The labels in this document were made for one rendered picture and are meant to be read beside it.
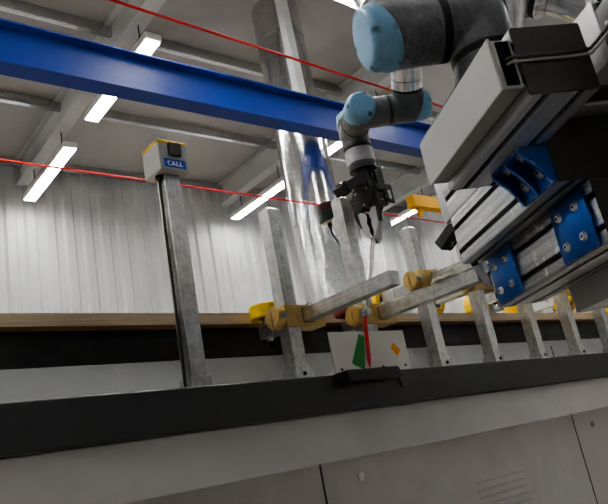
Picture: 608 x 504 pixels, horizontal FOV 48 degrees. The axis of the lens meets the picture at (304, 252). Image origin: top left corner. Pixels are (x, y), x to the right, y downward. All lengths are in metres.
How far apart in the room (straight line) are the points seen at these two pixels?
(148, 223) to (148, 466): 8.92
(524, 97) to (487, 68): 0.05
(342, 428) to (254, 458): 0.25
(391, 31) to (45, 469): 0.91
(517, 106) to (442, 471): 1.43
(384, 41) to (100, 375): 0.87
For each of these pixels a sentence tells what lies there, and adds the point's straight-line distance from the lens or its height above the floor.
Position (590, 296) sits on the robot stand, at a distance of 1.17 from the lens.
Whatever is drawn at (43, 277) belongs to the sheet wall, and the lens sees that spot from 9.25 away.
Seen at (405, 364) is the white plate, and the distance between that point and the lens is 1.71.
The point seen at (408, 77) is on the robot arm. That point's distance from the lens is 1.68.
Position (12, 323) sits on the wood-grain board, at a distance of 1.40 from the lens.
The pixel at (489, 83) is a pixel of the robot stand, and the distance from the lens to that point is 0.84.
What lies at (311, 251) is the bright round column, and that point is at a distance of 6.01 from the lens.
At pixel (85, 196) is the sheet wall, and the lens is 9.86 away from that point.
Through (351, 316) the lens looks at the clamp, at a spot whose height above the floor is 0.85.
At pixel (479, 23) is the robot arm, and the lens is 1.23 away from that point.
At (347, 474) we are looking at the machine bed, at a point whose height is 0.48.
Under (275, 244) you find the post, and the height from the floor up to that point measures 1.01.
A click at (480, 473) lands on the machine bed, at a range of 2.24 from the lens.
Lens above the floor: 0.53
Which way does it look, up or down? 17 degrees up
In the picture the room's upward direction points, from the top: 11 degrees counter-clockwise
